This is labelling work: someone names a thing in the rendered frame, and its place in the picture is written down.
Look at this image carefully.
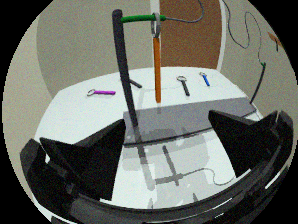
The orange-brown handle with grey loop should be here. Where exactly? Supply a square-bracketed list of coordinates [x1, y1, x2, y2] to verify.
[152, 11, 161, 103]

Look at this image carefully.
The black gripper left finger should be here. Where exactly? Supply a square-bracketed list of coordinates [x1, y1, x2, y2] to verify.
[39, 119, 125, 201]

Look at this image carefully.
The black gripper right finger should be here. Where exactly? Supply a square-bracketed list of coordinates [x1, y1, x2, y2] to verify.
[208, 111, 278, 179]

